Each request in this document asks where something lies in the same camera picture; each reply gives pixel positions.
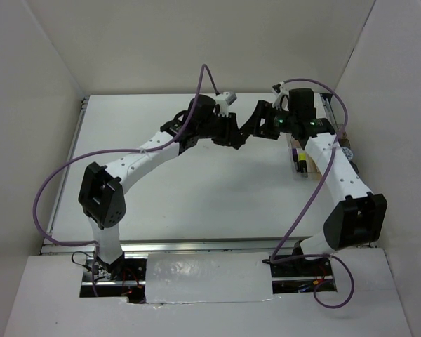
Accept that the clear plastic organizer tray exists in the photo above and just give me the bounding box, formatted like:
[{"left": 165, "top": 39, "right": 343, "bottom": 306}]
[{"left": 286, "top": 122, "right": 355, "bottom": 182}]

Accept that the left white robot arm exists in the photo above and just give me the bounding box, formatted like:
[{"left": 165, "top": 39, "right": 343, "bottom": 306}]
[{"left": 79, "top": 92, "right": 244, "bottom": 280}]

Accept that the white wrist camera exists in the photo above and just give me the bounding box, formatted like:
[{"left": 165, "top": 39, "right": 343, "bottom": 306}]
[
  {"left": 272, "top": 81, "right": 289, "bottom": 110},
  {"left": 215, "top": 91, "right": 237, "bottom": 117}
]

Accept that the blue round tape dispenser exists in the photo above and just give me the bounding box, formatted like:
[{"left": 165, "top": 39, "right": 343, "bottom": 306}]
[{"left": 342, "top": 147, "right": 354, "bottom": 161}]

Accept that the white taped front panel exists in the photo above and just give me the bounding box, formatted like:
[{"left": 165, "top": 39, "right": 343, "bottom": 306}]
[{"left": 145, "top": 252, "right": 273, "bottom": 304}]

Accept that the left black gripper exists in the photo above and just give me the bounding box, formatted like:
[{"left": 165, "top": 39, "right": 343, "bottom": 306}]
[{"left": 196, "top": 110, "right": 245, "bottom": 147}]

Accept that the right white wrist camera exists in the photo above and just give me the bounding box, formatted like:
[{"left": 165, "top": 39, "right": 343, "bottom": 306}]
[{"left": 272, "top": 81, "right": 289, "bottom": 110}]

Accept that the purple black highlighter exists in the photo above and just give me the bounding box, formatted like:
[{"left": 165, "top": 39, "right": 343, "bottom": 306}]
[{"left": 292, "top": 148, "right": 300, "bottom": 172}]

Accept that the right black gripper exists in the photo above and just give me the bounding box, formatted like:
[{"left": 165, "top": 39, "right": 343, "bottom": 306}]
[{"left": 239, "top": 100, "right": 298, "bottom": 140}]

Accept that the yellow black highlighter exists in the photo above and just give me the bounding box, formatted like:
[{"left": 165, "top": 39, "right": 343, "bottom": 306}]
[{"left": 298, "top": 152, "right": 307, "bottom": 174}]

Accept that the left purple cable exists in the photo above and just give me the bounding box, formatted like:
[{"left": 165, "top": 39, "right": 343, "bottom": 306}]
[{"left": 32, "top": 63, "right": 220, "bottom": 246}]

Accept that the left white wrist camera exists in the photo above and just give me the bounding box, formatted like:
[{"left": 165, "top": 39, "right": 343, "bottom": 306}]
[{"left": 215, "top": 91, "right": 237, "bottom": 117}]

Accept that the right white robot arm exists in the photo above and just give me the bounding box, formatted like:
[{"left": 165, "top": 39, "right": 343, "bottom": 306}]
[{"left": 241, "top": 88, "right": 387, "bottom": 275}]

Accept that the aluminium front rail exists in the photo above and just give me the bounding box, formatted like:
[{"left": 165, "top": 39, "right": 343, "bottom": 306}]
[{"left": 40, "top": 238, "right": 301, "bottom": 255}]

